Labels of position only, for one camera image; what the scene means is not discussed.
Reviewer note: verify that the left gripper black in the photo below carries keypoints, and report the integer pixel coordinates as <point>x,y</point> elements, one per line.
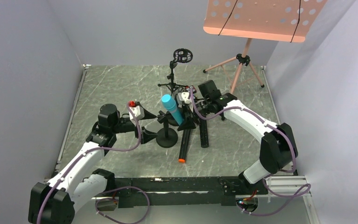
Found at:
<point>140,124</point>

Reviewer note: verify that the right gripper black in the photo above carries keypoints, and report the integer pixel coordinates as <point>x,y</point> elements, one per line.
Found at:
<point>192,109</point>

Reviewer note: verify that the black round-base mic stand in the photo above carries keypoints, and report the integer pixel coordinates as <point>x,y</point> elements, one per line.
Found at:
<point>167,137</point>

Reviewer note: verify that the blue microphone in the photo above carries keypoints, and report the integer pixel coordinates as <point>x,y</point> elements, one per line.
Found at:
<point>170,105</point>

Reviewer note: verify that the black microphone orange end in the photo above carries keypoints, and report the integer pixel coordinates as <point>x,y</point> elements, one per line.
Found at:
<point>184,145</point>

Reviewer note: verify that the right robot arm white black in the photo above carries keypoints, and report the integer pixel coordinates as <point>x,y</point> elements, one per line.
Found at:
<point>277,144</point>

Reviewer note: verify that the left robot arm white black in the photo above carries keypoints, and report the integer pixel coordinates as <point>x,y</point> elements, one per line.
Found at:
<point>61,197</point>

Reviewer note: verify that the pink music stand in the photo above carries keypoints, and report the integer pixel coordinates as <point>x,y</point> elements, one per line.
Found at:
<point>273,20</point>

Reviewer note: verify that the glitter black microphone silver head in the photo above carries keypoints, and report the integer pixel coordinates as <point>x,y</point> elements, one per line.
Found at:
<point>204,140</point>

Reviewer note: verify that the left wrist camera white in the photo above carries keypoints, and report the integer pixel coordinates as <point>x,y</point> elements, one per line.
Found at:
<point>137,111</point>

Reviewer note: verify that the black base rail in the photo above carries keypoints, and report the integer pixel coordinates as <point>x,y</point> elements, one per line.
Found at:
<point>223,190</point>

